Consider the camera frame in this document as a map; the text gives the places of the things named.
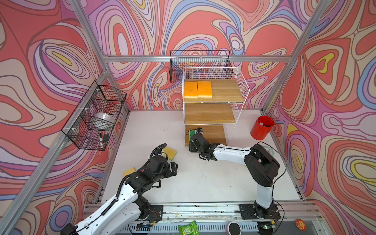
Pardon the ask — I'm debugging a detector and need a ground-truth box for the white wire wooden shelf rack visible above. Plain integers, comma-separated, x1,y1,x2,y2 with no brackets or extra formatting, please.
182,67,250,146

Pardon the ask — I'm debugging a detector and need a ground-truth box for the black wire basket wall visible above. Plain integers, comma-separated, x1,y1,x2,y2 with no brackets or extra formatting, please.
62,81,127,151
169,49,231,84

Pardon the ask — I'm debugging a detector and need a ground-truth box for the yellow green sponge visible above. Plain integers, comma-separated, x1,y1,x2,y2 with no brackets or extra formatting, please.
188,129,196,141
163,146,177,161

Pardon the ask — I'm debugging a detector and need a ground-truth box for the orange yellow sponge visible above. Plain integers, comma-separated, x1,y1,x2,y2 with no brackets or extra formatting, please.
184,81,198,99
122,167,136,177
197,81,213,99

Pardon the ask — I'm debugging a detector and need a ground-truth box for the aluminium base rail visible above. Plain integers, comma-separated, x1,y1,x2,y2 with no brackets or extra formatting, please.
85,199,324,235

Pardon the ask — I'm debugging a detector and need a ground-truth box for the black wire basket back wall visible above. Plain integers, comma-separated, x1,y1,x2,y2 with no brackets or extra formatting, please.
169,49,231,84

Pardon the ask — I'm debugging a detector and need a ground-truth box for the red round sticker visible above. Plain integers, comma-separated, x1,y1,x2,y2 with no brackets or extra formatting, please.
295,219,307,231

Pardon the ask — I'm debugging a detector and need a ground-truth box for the silver bowl in basket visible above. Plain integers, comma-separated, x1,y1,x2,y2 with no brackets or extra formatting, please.
92,112,115,124

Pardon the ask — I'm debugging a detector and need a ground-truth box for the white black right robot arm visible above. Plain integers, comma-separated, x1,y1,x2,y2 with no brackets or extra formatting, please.
189,132,280,219

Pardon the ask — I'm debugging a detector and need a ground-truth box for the black marker in basket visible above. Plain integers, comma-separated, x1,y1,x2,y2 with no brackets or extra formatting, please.
99,133,104,150

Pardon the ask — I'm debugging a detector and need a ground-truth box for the small mint alarm clock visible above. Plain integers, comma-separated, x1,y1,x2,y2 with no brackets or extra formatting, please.
267,148,275,156

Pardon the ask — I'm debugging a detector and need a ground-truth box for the green snack packet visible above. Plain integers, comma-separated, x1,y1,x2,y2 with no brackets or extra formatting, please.
178,221,199,235

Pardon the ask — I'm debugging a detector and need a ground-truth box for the red ribbed metal bucket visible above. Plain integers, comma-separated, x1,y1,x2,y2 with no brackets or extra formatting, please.
250,116,275,141

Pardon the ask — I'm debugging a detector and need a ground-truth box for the black wire basket left wall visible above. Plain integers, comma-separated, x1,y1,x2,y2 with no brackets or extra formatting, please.
62,81,127,151

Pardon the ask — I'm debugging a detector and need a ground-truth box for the black round speaker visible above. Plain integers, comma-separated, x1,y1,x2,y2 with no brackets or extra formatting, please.
225,222,242,235

